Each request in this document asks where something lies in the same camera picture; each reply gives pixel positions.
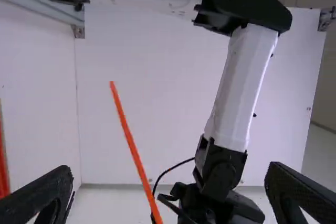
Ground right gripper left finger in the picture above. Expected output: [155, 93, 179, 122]
[0, 165, 76, 224]

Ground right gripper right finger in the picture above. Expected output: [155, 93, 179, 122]
[264, 161, 336, 224]

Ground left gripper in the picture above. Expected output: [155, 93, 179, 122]
[156, 182, 266, 224]

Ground orange cable tie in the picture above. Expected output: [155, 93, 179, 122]
[109, 80, 164, 224]

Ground silver rails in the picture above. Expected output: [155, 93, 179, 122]
[0, 0, 86, 39]

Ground black cable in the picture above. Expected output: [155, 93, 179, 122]
[152, 156, 196, 210]

